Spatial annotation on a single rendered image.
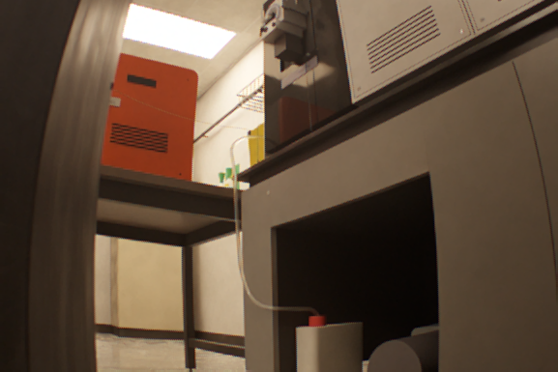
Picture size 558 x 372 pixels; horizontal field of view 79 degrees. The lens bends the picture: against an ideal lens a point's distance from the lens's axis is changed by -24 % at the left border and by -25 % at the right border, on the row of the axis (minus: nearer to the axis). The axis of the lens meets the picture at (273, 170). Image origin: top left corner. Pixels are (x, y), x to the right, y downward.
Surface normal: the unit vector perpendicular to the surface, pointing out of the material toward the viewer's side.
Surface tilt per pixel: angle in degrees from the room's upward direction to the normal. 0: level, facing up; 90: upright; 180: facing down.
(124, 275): 90
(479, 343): 90
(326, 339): 90
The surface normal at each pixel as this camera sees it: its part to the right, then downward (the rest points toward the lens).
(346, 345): 0.56, -0.28
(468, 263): -0.83, -0.17
